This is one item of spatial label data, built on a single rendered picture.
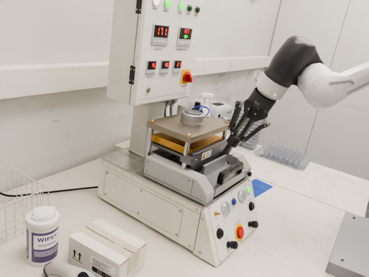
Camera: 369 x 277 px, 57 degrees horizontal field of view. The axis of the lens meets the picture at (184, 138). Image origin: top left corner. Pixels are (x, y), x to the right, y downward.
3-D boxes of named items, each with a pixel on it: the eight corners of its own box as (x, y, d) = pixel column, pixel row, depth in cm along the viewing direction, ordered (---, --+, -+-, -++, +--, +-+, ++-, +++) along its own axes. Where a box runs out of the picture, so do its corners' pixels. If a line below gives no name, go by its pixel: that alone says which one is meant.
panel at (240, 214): (219, 264, 105) (207, 206, 103) (257, 225, 129) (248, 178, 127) (224, 265, 104) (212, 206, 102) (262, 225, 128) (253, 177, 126)
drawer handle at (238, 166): (216, 183, 109) (218, 171, 107) (236, 170, 121) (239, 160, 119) (221, 185, 108) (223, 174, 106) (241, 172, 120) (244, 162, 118)
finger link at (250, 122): (258, 109, 105) (262, 111, 105) (240, 137, 111) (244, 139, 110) (253, 110, 102) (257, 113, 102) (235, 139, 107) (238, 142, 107)
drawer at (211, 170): (143, 166, 121) (146, 146, 118) (179, 152, 139) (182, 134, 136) (213, 199, 106) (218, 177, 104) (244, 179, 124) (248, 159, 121)
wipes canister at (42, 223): (18, 257, 96) (18, 211, 91) (45, 243, 103) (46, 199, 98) (38, 272, 92) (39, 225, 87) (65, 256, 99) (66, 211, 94)
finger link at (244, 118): (251, 109, 102) (248, 106, 103) (231, 136, 108) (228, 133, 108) (256, 107, 106) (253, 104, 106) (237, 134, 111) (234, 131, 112)
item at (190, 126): (130, 140, 119) (134, 104, 114) (181, 126, 144) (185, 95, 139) (186, 164, 107) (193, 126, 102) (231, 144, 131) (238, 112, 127)
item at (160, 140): (151, 144, 118) (154, 118, 115) (186, 133, 136) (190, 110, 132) (191, 161, 109) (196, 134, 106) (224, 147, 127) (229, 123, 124)
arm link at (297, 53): (319, 104, 99) (307, 89, 107) (350, 65, 92) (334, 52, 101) (267, 79, 94) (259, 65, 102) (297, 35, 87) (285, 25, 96)
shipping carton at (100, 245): (66, 261, 97) (67, 235, 94) (99, 241, 107) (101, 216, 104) (114, 294, 88) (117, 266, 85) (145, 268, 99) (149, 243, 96)
